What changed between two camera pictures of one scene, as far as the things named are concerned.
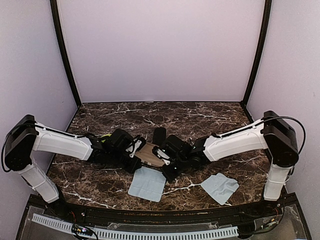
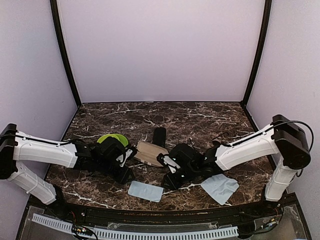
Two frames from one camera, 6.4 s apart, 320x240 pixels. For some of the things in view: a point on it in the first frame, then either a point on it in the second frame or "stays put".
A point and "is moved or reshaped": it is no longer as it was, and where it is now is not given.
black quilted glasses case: [159, 135] stays put
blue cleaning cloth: [148, 183] is moved or reshaped
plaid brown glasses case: [146, 154] stays put
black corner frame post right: [268, 6] stays put
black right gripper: [170, 176] → [174, 184]
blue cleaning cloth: [221, 187] stays put
